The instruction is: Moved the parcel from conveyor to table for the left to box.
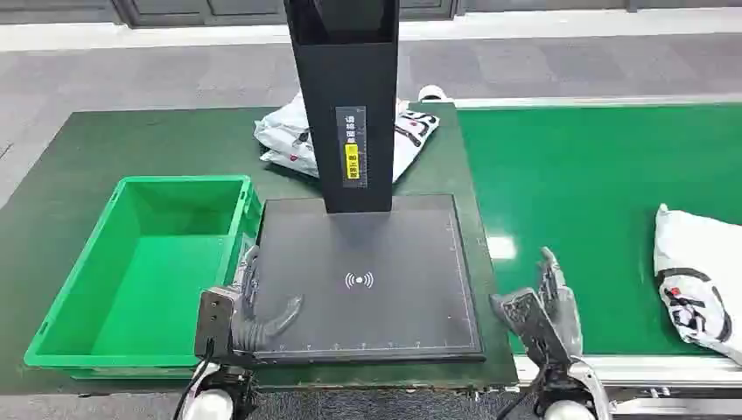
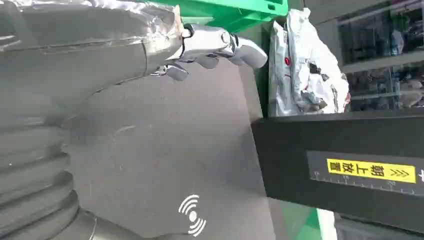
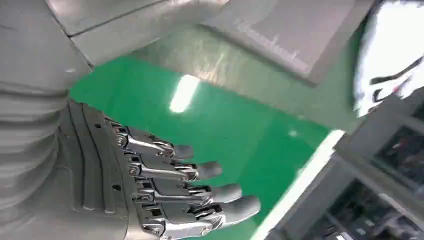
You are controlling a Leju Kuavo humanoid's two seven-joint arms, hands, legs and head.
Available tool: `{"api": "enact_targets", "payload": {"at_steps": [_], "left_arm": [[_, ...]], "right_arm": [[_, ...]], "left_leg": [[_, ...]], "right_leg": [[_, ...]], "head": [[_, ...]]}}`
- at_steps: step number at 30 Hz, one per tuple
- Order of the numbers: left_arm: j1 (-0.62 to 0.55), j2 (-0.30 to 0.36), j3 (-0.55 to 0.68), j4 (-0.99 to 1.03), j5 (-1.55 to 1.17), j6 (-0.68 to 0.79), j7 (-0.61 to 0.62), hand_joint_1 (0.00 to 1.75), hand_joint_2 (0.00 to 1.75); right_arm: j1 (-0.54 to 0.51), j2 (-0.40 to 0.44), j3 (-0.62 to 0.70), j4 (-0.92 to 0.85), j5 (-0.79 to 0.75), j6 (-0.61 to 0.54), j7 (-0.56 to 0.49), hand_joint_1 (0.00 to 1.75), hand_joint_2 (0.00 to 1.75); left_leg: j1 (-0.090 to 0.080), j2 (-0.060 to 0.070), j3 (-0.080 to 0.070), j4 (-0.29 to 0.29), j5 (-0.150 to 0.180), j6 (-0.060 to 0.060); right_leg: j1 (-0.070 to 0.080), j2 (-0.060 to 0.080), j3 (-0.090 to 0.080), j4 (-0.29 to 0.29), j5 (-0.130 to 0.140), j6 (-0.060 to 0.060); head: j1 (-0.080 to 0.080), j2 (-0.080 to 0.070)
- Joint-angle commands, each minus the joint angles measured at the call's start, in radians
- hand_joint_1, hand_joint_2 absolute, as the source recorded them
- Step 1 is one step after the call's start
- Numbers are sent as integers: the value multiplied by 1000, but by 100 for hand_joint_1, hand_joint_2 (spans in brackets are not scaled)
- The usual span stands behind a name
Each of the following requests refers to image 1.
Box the flat white parcel bag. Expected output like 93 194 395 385
259 147 320 179

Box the green plastic crate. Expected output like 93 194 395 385
24 175 265 381

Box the large white printed parcel bag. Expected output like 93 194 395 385
254 91 440 185

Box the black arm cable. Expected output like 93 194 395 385
497 363 550 420
172 340 217 420

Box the green conveyor belt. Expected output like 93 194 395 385
456 102 742 358

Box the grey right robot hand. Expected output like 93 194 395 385
536 247 585 360

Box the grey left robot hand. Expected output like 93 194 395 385
230 245 305 353

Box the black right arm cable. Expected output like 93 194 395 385
497 363 550 420

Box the black scanner column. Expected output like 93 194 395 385
283 0 401 214

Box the dark grey cabinet front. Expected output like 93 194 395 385
0 0 742 28

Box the white parcel bag black print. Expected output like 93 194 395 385
653 203 742 367

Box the aluminium conveyor frame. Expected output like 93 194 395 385
453 94 742 420

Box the black and yellow column label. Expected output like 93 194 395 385
335 106 368 190

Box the dark green table mat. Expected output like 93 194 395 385
0 102 519 396

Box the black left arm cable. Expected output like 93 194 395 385
172 340 217 420

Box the white round object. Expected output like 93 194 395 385
416 84 449 104

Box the black scanner base plate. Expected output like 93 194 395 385
253 193 487 365

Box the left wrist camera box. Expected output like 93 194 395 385
193 287 243 361

